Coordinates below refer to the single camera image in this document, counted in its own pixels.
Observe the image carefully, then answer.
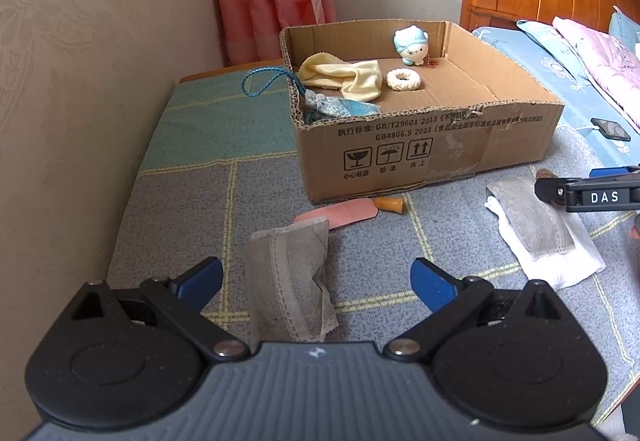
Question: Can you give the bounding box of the grey sachet bag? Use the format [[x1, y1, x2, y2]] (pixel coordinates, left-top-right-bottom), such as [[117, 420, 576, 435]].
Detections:
[[244, 218, 337, 345], [487, 177, 574, 257]]

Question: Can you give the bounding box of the white cloth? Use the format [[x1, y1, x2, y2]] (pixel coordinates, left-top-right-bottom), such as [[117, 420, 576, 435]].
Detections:
[[485, 195, 605, 289]]

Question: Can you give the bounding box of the pink silicone piece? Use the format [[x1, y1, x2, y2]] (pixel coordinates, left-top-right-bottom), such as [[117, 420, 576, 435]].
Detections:
[[294, 198, 378, 230]]

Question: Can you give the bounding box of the black smartphone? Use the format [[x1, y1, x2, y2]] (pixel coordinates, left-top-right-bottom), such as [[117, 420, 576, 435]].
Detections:
[[590, 118, 631, 142]]

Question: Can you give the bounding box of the pink floral quilt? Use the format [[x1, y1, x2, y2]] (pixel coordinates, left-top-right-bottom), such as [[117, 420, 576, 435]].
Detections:
[[552, 16, 640, 125]]

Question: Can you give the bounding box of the blue pillow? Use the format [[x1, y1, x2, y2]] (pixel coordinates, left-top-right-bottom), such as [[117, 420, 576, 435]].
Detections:
[[608, 6, 640, 51]]

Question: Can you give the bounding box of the blue floral pillowcase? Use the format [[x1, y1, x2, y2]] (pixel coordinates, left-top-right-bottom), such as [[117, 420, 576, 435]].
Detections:
[[513, 20, 599, 94]]

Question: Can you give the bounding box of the brown cardboard box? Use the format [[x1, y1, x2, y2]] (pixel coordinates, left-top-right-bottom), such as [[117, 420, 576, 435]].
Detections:
[[280, 19, 564, 203]]

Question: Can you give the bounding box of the small orange cone object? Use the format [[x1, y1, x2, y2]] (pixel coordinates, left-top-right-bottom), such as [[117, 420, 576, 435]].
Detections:
[[372, 196, 405, 215]]

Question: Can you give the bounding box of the grey green checked blanket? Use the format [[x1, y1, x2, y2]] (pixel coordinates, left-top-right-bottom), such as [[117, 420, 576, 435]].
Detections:
[[107, 73, 639, 419]]

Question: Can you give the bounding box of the cream knitted hair scrunchie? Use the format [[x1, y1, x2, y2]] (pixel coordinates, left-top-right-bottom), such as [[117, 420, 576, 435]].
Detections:
[[386, 68, 422, 91]]

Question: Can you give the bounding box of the blue white plush toy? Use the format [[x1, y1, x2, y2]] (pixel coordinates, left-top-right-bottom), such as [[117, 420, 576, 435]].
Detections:
[[393, 25, 428, 66]]

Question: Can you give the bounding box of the yellow folded cloth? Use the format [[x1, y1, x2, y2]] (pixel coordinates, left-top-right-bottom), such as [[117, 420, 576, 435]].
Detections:
[[297, 52, 383, 102]]

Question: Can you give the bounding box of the blue embroidered sachet pouch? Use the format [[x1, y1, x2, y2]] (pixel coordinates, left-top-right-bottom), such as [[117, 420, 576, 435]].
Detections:
[[304, 89, 380, 124]]

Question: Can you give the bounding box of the blue cord loop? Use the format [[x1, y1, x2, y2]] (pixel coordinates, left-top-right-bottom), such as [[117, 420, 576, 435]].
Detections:
[[242, 65, 305, 98]]

